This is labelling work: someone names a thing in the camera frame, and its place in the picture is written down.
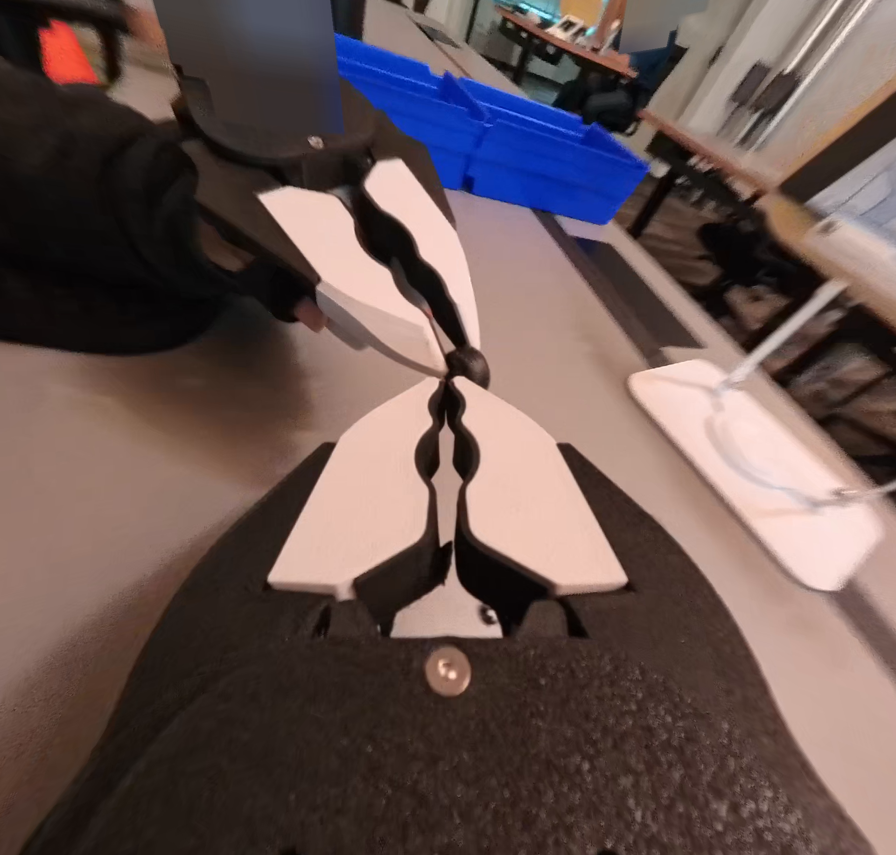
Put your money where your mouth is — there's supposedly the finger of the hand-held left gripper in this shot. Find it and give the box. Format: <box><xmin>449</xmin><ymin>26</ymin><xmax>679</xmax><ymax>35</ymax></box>
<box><xmin>362</xmin><ymin>159</ymin><xmax>484</xmax><ymax>359</ymax></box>
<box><xmin>258</xmin><ymin>184</ymin><xmax>456</xmax><ymax>377</ymax></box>

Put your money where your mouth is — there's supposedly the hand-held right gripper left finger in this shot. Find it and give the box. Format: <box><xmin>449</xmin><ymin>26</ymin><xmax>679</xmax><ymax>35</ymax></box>
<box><xmin>266</xmin><ymin>377</ymin><xmax>452</xmax><ymax>626</ymax></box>

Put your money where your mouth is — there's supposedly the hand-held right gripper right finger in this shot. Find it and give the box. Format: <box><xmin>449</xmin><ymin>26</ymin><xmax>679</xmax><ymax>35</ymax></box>
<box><xmin>451</xmin><ymin>377</ymin><xmax>630</xmax><ymax>626</ymax></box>

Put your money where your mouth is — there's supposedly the black lego wheel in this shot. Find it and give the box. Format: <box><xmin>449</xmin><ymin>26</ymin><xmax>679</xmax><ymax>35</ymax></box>
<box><xmin>446</xmin><ymin>345</ymin><xmax>491</xmax><ymax>389</ymax></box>

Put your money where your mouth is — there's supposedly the orange striped cone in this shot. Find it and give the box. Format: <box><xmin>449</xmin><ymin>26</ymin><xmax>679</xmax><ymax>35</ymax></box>
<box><xmin>35</xmin><ymin>16</ymin><xmax>102</xmax><ymax>86</ymax></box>

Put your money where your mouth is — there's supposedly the wooden desk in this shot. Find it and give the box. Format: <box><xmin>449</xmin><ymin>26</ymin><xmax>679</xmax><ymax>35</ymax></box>
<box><xmin>630</xmin><ymin>107</ymin><xmax>785</xmax><ymax>240</ymax></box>
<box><xmin>497</xmin><ymin>9</ymin><xmax>638</xmax><ymax>89</ymax></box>

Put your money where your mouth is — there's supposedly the black office chair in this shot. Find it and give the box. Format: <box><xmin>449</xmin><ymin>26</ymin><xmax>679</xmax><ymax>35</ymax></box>
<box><xmin>558</xmin><ymin>37</ymin><xmax>690</xmax><ymax>135</ymax></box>

